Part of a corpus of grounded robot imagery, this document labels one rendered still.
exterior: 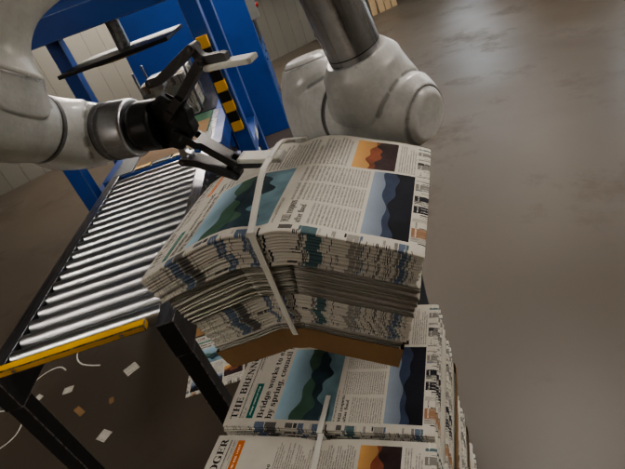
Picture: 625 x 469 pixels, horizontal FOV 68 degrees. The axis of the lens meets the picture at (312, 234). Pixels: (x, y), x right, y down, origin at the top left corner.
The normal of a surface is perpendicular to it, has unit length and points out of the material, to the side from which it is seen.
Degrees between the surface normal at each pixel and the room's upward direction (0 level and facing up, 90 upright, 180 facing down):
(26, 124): 108
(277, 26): 90
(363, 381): 1
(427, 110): 96
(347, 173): 21
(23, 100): 103
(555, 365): 0
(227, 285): 91
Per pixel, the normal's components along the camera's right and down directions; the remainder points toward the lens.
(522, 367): -0.30, -0.80
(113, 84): 0.61, 0.26
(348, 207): 0.04, -0.79
